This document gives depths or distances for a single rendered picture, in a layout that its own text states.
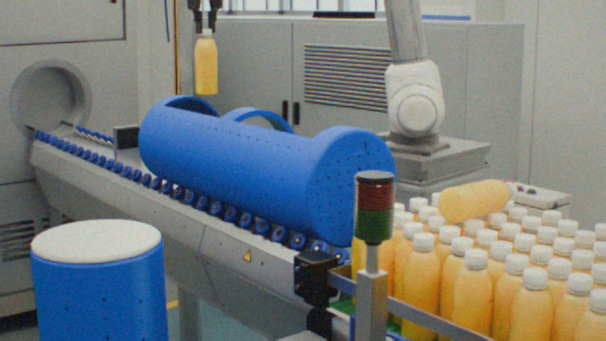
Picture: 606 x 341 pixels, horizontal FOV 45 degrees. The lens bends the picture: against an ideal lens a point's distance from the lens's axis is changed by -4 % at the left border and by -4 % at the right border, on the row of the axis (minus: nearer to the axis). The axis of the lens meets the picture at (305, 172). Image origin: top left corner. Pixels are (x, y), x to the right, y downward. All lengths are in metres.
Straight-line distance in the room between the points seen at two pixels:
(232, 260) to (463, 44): 1.66
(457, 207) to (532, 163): 3.16
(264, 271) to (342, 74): 1.98
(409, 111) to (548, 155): 2.60
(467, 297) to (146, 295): 0.66
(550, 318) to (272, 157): 0.83
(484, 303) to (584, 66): 3.20
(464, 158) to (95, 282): 1.29
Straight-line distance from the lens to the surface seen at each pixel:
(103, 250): 1.55
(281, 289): 1.84
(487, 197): 1.52
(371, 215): 1.15
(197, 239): 2.17
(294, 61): 3.97
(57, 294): 1.57
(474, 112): 3.39
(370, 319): 1.22
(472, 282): 1.31
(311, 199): 1.69
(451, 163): 2.32
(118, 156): 2.82
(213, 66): 2.35
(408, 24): 2.08
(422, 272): 1.38
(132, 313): 1.57
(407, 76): 2.06
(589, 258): 1.35
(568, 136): 4.49
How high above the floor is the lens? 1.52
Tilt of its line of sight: 13 degrees down
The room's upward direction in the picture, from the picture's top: straight up
